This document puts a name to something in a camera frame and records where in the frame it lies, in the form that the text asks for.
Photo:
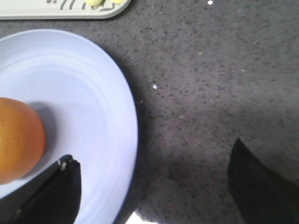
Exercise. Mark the white rectangular tray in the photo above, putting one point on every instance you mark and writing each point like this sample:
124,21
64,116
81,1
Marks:
58,9

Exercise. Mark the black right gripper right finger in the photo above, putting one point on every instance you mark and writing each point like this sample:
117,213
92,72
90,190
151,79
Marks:
261,195

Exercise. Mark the orange fruit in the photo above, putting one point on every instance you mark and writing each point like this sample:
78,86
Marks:
22,139

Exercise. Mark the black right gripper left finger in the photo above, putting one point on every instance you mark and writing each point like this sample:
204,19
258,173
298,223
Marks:
52,197

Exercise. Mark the yellow-green pieces on tray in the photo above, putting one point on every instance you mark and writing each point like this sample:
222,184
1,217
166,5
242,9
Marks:
94,3

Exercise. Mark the light blue plate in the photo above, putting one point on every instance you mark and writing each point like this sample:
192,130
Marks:
87,110

